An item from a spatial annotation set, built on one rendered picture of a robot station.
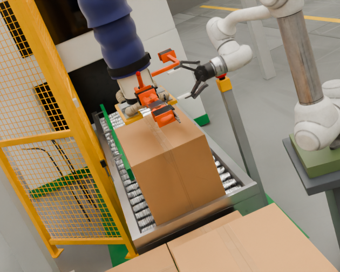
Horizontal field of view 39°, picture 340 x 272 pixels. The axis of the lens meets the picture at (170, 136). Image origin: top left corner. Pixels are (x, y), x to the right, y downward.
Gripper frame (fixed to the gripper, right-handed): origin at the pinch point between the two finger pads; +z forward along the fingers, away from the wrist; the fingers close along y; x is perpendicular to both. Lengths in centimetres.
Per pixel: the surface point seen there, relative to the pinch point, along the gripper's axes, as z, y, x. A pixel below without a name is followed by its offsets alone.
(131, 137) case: 28, 28, 33
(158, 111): 15.8, -3.0, -33.8
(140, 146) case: 25.8, 27.8, 15.5
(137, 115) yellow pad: 21.0, 10.0, 11.3
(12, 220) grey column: 114, 55, 59
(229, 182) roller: -12, 68, 12
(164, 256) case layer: 38, 69, -24
